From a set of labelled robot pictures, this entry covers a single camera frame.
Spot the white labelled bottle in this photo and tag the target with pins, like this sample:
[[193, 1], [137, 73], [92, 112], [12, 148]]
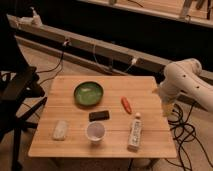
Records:
[[135, 133]]

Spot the white connector on rail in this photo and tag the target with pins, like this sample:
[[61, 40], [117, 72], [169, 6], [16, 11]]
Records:
[[134, 61]]

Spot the black rectangular block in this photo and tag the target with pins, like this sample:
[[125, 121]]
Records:
[[100, 115]]

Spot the grey metal rail beam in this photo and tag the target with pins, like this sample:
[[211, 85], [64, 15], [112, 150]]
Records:
[[153, 41]]

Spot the white sponge block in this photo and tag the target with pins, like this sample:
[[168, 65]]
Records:
[[60, 130]]

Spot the orange carrot toy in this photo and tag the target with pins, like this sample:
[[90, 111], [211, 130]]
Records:
[[126, 105]]

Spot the black chair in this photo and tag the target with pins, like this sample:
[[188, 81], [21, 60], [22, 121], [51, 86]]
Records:
[[18, 81]]

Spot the wooden table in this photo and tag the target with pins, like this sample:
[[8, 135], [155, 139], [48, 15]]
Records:
[[127, 123]]

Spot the white paper cup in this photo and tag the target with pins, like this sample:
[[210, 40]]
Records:
[[95, 132]]

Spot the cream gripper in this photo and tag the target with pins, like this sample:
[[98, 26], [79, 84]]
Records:
[[167, 106]]

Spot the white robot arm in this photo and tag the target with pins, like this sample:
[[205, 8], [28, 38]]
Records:
[[184, 76]]

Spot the green bowl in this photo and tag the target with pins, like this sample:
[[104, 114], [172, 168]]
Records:
[[88, 93]]

